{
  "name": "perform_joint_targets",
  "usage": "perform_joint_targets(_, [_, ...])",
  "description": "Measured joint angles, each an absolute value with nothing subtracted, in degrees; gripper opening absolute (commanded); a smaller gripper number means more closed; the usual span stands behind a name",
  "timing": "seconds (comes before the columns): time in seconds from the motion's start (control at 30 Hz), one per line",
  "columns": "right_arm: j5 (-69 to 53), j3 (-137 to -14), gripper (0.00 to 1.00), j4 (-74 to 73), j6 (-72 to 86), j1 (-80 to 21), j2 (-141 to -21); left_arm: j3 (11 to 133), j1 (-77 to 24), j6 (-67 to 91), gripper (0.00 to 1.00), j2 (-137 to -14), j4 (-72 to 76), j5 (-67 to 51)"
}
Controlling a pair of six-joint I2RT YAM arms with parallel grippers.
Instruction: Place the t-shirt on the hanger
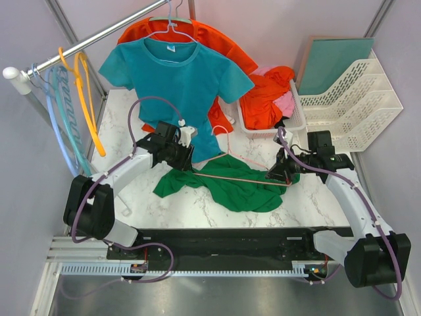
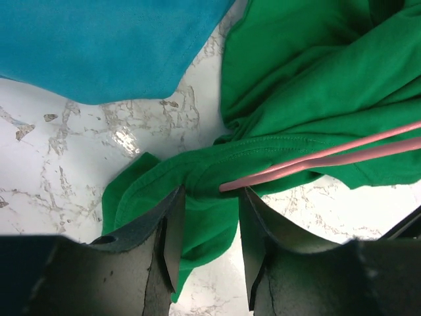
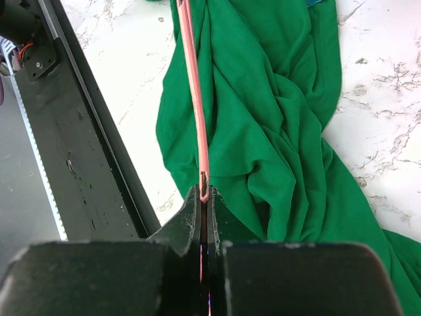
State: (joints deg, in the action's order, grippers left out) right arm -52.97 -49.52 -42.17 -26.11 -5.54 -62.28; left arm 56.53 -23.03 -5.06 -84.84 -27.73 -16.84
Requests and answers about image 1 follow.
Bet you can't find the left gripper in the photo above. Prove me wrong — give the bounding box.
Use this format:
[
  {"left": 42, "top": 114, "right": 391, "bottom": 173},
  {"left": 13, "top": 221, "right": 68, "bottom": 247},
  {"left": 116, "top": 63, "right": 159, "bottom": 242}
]
[{"left": 165, "top": 138, "right": 195, "bottom": 172}]

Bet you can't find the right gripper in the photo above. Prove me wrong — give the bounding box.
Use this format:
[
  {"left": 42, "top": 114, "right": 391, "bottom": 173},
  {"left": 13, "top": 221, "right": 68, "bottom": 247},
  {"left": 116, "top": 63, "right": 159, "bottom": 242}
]
[{"left": 265, "top": 145, "right": 316, "bottom": 184}]

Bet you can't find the pink wire hanger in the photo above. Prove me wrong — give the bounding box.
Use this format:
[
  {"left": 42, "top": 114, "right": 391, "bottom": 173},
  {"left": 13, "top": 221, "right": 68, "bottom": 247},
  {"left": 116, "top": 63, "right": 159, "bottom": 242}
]
[{"left": 195, "top": 125, "right": 293, "bottom": 187}]

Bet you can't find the green t-shirt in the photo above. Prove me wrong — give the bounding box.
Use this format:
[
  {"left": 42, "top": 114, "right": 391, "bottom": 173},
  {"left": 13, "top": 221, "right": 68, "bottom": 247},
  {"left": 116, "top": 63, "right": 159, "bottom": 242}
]
[{"left": 153, "top": 167, "right": 287, "bottom": 213}]

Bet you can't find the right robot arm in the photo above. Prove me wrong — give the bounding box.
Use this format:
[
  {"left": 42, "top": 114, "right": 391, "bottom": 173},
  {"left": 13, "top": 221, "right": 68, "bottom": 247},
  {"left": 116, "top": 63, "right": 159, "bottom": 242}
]
[{"left": 266, "top": 127, "right": 411, "bottom": 300}]

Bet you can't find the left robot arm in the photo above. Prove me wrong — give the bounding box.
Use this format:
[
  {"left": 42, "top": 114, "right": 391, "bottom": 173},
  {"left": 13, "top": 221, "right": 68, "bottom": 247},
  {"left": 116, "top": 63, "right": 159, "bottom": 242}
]
[{"left": 63, "top": 121, "right": 197, "bottom": 259}]

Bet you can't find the teal t-shirt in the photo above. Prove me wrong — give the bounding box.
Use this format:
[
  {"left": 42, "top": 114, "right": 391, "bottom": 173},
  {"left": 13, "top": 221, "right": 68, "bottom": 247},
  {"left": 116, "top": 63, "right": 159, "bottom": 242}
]
[{"left": 99, "top": 38, "right": 254, "bottom": 163}]

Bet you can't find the orange hanging t-shirt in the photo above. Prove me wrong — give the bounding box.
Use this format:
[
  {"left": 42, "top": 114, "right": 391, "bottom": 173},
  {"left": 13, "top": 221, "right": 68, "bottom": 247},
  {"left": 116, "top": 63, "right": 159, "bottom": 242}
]
[{"left": 116, "top": 18, "right": 259, "bottom": 134}]

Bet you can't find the orange plastic hanger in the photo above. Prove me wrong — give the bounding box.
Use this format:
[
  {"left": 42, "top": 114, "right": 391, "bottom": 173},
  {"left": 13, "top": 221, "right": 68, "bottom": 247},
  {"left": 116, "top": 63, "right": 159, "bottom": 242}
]
[{"left": 58, "top": 47, "right": 106, "bottom": 157}]

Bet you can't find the mint green hanger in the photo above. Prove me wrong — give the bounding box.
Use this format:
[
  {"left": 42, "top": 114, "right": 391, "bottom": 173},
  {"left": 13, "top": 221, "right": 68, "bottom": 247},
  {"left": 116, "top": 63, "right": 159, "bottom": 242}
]
[{"left": 149, "top": 0, "right": 192, "bottom": 24}]

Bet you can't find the teal plastic hanger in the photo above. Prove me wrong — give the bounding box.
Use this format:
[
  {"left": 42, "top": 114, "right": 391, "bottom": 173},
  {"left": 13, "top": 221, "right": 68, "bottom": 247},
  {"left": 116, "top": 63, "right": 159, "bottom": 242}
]
[{"left": 52, "top": 66, "right": 92, "bottom": 176}]

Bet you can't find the light blue plastic hanger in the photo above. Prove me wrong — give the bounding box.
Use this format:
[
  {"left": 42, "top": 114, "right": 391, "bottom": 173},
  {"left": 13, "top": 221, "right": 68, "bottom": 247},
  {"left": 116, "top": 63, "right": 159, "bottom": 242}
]
[{"left": 43, "top": 67, "right": 84, "bottom": 176}]

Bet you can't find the black cloth in basket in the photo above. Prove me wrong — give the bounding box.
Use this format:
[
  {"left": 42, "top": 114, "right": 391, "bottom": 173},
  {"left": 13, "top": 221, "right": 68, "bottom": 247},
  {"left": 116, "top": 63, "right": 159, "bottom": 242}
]
[{"left": 274, "top": 117, "right": 289, "bottom": 129}]

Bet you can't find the white laundry basket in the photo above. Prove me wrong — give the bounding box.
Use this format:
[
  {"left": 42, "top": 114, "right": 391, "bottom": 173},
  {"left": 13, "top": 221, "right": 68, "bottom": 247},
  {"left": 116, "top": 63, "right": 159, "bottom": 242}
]
[{"left": 235, "top": 79, "right": 307, "bottom": 139}]

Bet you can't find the orange cloth in basket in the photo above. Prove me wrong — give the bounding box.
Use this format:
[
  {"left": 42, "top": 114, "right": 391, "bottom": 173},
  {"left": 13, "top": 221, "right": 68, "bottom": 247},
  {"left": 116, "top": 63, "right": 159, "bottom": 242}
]
[{"left": 239, "top": 73, "right": 283, "bottom": 130}]

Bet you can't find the pink cloth in basket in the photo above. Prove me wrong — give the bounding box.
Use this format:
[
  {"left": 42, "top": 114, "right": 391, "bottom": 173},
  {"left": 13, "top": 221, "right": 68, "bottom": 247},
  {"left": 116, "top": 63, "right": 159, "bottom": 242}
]
[{"left": 253, "top": 66, "right": 295, "bottom": 118}]

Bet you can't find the white file organizer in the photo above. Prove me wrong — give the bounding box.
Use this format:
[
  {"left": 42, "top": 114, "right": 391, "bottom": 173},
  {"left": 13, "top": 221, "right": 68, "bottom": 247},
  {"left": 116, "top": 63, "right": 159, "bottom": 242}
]
[{"left": 299, "top": 51, "right": 403, "bottom": 152}]

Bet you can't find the teal board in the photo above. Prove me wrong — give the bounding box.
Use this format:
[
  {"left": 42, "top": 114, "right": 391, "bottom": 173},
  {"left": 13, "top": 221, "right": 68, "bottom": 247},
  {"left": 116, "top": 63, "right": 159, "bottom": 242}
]
[{"left": 296, "top": 36, "right": 374, "bottom": 95}]

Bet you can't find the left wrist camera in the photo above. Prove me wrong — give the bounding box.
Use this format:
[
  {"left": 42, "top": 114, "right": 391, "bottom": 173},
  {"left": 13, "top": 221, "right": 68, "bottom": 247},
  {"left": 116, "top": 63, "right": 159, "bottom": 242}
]
[{"left": 178, "top": 119, "right": 198, "bottom": 147}]

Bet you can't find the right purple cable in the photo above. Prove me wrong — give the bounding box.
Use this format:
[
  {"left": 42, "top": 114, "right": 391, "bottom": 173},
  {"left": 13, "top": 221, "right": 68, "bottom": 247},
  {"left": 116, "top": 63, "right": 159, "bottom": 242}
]
[{"left": 277, "top": 126, "right": 404, "bottom": 302}]

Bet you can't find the purple cable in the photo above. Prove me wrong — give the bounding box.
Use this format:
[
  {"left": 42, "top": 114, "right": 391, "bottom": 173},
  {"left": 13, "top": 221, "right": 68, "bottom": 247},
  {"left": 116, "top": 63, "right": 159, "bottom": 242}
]
[
  {"left": 277, "top": 126, "right": 404, "bottom": 302},
  {"left": 70, "top": 95, "right": 185, "bottom": 284}
]

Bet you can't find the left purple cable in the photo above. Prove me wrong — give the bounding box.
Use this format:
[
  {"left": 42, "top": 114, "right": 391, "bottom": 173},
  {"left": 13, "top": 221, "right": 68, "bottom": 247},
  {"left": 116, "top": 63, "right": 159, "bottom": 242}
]
[{"left": 70, "top": 95, "right": 185, "bottom": 284}]

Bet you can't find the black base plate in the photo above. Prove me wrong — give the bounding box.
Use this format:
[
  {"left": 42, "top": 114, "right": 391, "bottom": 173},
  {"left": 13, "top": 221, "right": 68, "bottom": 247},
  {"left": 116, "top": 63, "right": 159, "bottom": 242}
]
[{"left": 107, "top": 227, "right": 324, "bottom": 270}]

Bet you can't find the white cable duct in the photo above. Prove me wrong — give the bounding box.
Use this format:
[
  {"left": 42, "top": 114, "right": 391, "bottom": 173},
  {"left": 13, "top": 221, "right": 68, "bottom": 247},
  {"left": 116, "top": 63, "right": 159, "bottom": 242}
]
[{"left": 60, "top": 262, "right": 327, "bottom": 278}]

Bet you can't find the blue wire hanger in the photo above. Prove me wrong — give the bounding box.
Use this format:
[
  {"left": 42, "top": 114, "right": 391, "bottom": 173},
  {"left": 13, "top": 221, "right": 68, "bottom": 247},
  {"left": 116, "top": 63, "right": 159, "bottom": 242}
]
[{"left": 143, "top": 0, "right": 199, "bottom": 43}]

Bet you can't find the metal clothes rail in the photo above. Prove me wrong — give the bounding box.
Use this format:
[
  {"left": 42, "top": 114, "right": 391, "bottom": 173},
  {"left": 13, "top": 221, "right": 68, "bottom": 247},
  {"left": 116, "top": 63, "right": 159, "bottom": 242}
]
[{"left": 3, "top": 1, "right": 166, "bottom": 95}]

